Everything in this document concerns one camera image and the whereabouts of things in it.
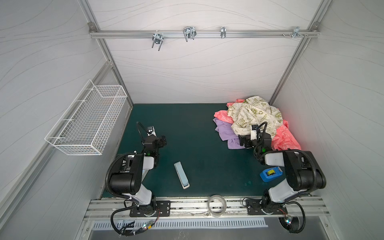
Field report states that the purple cloth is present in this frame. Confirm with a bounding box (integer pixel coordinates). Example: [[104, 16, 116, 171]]
[[213, 118, 245, 150]]

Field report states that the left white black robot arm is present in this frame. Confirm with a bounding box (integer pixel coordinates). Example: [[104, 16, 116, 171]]
[[105, 122, 167, 209]]

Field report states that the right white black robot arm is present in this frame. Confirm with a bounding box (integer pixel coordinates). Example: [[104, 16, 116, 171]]
[[239, 122, 327, 215]]

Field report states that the pink cloth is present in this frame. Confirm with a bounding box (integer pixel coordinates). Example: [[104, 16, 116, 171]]
[[214, 99, 301, 150]]

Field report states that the cream green patterned cloth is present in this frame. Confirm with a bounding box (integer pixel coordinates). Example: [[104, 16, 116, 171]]
[[228, 96, 283, 138]]

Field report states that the white light-blue flat box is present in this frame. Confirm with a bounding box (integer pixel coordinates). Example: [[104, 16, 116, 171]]
[[174, 162, 190, 189]]

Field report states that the clear tape roll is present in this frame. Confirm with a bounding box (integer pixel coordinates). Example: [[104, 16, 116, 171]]
[[207, 195, 227, 218]]

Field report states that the left metal U-bolt clamp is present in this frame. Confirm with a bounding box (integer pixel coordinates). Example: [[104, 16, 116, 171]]
[[152, 33, 164, 51]]

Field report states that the metal u-bolt clamp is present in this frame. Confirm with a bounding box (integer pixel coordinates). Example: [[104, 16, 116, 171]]
[[183, 26, 197, 42], [152, 33, 164, 51]]

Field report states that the middle metal U-bolt clamp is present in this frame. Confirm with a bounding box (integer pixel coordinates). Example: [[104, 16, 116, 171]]
[[183, 26, 197, 42]]

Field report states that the aluminium cross bar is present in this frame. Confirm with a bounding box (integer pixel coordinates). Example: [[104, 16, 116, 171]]
[[90, 29, 320, 39]]

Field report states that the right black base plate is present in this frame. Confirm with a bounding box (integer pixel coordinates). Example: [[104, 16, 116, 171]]
[[243, 198, 288, 216]]

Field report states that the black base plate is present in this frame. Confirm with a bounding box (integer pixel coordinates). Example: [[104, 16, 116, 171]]
[[243, 198, 288, 216], [130, 201, 171, 218]]

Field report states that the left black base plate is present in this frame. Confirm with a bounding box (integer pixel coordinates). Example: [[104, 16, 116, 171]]
[[130, 201, 171, 218]]

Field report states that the white wire basket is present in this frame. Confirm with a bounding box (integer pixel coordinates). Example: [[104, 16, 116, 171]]
[[45, 80, 127, 156]]

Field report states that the left black base cable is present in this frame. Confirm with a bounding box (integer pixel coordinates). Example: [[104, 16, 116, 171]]
[[110, 204, 160, 237]]

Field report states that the black base cable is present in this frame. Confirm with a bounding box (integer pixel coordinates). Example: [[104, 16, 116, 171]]
[[278, 200, 307, 234], [110, 204, 160, 237]]

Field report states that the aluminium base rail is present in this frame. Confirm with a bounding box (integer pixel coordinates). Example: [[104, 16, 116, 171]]
[[84, 196, 331, 220]]

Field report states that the right black base cable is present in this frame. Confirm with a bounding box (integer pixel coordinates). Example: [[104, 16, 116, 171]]
[[278, 200, 307, 234]]

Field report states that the white slotted cable duct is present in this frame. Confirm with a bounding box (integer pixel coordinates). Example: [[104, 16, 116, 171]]
[[92, 218, 268, 231]]

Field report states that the right metal bracket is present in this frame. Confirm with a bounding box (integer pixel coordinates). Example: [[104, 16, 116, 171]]
[[282, 27, 309, 39]]

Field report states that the small metal bracket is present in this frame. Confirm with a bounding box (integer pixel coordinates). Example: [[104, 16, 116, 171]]
[[221, 27, 227, 39]]

